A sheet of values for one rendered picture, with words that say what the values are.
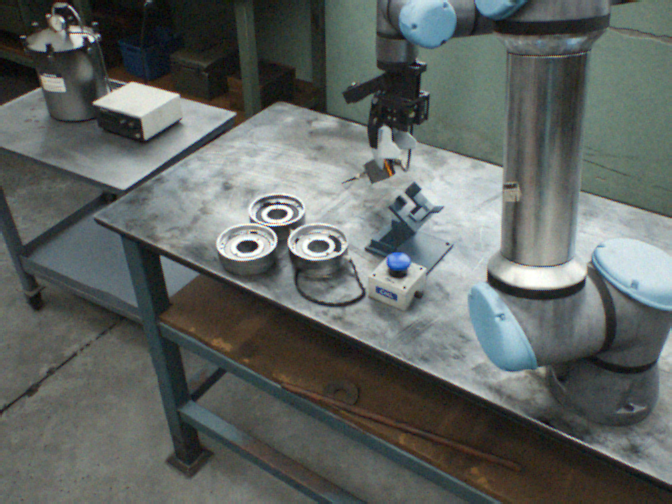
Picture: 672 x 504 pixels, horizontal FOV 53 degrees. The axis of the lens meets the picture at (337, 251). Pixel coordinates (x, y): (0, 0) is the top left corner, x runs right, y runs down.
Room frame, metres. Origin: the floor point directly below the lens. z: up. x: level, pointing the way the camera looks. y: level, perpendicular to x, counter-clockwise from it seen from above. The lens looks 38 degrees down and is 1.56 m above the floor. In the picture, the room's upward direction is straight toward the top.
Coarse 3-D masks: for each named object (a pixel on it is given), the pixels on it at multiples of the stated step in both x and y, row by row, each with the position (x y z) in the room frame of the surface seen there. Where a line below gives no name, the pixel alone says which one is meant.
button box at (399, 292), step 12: (384, 264) 0.87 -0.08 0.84; (372, 276) 0.84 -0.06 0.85; (384, 276) 0.84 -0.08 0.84; (396, 276) 0.83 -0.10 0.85; (408, 276) 0.84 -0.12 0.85; (420, 276) 0.84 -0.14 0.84; (372, 288) 0.84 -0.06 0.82; (384, 288) 0.82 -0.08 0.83; (396, 288) 0.81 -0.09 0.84; (408, 288) 0.81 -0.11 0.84; (420, 288) 0.84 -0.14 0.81; (384, 300) 0.82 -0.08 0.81; (396, 300) 0.81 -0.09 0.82; (408, 300) 0.81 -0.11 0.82
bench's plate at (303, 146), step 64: (256, 128) 1.43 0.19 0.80; (320, 128) 1.43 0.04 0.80; (192, 192) 1.16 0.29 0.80; (256, 192) 1.16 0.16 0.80; (320, 192) 1.16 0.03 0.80; (384, 192) 1.16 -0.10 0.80; (448, 192) 1.15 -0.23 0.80; (192, 256) 0.95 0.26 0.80; (448, 256) 0.95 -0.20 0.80; (320, 320) 0.78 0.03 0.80; (448, 320) 0.78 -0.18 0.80; (448, 384) 0.66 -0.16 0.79; (512, 384) 0.65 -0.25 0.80; (576, 448) 0.55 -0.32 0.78; (640, 448) 0.54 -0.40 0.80
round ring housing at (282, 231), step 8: (256, 200) 1.07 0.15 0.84; (264, 200) 1.08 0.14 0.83; (272, 200) 1.09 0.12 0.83; (280, 200) 1.08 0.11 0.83; (288, 200) 1.08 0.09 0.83; (296, 200) 1.07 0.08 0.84; (272, 208) 1.06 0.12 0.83; (280, 208) 1.06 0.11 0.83; (288, 208) 1.06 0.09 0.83; (304, 208) 1.04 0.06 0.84; (264, 216) 1.03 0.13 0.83; (272, 216) 1.06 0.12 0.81; (280, 216) 1.06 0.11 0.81; (288, 216) 1.03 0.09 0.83; (304, 216) 1.03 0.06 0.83; (264, 224) 0.99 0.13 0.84; (272, 224) 0.99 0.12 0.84; (280, 224) 0.99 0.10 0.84; (288, 224) 0.99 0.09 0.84; (296, 224) 1.00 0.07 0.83; (304, 224) 1.02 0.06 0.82; (280, 232) 0.99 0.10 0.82; (288, 232) 0.99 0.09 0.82
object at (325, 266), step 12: (300, 228) 0.98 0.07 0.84; (312, 228) 0.99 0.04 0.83; (324, 228) 0.99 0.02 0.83; (336, 228) 0.98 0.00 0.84; (288, 240) 0.94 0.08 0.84; (312, 240) 0.96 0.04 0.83; (324, 240) 0.96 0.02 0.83; (288, 252) 0.93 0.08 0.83; (312, 252) 0.96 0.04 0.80; (324, 252) 0.96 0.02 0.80; (300, 264) 0.90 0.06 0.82; (312, 264) 0.89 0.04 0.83; (324, 264) 0.89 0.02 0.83; (336, 264) 0.90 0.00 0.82
